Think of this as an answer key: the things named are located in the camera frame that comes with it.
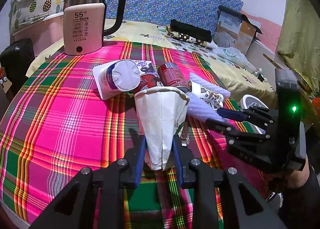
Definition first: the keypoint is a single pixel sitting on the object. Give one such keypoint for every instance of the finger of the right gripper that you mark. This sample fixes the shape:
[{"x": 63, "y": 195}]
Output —
[
  {"x": 239, "y": 116},
  {"x": 217, "y": 126}
]

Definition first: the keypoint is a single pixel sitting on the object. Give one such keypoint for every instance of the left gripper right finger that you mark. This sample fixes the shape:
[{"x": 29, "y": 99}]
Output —
[{"x": 182, "y": 156}]

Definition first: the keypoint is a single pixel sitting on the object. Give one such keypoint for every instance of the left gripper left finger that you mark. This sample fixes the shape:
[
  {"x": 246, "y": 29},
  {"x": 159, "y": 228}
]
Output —
[{"x": 135, "y": 160}]

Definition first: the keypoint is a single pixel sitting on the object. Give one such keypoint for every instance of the patterned paper cup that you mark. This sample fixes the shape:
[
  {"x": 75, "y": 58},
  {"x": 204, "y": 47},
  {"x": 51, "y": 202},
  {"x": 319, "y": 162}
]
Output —
[{"x": 212, "y": 98}]

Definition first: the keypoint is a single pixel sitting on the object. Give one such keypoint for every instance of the white paper bag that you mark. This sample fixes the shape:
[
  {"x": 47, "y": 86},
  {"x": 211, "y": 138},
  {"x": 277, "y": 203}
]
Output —
[{"x": 161, "y": 112}]

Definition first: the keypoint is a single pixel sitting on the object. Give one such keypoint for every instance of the white yogurt cup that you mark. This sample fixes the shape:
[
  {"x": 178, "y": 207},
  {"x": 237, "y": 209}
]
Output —
[{"x": 116, "y": 77}]

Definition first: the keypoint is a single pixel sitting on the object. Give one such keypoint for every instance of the brown snack wrapper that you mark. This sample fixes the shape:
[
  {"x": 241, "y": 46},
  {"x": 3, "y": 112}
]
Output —
[{"x": 185, "y": 139}]

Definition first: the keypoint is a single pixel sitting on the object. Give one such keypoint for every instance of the right hand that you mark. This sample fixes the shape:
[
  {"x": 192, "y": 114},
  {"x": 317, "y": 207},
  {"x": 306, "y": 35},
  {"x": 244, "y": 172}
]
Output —
[{"x": 295, "y": 178}]

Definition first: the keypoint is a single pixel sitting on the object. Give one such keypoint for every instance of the white foam fruit net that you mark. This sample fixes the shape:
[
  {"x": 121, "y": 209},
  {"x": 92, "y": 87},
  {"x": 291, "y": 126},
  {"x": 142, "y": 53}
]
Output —
[{"x": 198, "y": 108}]

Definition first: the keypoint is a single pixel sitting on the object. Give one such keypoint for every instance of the yellow pineapple bedsheet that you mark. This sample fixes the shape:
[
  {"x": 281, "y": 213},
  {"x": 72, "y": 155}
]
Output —
[{"x": 236, "y": 79}]

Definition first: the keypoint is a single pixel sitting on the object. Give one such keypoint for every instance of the white plastic bag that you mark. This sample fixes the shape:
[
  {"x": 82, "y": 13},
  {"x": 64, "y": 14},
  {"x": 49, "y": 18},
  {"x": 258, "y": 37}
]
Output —
[{"x": 232, "y": 54}]

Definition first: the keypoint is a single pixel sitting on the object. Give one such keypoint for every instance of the red beverage can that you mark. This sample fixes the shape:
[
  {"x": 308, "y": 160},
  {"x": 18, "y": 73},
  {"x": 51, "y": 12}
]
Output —
[{"x": 171, "y": 75}]

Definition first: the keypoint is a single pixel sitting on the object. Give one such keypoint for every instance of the clear jelly cup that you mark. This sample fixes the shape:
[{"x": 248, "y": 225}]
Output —
[{"x": 147, "y": 81}]

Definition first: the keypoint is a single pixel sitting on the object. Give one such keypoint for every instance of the pink plaid tablecloth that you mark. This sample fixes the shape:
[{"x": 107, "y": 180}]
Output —
[{"x": 58, "y": 124}]

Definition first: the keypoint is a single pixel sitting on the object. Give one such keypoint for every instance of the open cardboard box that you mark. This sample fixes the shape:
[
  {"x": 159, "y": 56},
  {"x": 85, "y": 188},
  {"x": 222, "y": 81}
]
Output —
[{"x": 234, "y": 29}]

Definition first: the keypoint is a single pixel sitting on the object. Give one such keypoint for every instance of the white purple milk carton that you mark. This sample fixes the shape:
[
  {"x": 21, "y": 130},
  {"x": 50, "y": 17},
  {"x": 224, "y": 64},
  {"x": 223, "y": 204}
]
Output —
[{"x": 146, "y": 67}]

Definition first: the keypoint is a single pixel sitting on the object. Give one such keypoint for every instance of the polka dot cloth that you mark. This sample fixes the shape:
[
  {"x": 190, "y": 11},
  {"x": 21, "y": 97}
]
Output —
[{"x": 183, "y": 37}]

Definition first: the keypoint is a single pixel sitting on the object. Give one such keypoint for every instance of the black folded clothing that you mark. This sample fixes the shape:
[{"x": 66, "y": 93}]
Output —
[{"x": 188, "y": 29}]

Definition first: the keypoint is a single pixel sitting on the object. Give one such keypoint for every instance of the green curtain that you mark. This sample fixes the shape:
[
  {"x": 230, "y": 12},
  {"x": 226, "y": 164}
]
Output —
[{"x": 299, "y": 40}]

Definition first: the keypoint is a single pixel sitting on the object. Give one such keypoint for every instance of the pink electric kettle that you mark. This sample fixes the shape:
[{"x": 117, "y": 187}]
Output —
[{"x": 83, "y": 25}]

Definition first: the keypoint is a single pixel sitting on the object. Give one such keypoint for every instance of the pink storage box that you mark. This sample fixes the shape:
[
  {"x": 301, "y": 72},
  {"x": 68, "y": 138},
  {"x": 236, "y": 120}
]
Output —
[{"x": 43, "y": 33}]

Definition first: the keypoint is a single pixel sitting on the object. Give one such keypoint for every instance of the black suitcase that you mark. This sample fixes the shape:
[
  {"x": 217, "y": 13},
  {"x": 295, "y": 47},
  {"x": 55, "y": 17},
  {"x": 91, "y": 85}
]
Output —
[{"x": 16, "y": 60}]

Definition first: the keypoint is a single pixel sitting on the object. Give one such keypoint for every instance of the pineapple print bedding bundle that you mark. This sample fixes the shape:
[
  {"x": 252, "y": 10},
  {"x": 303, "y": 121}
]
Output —
[{"x": 27, "y": 12}]

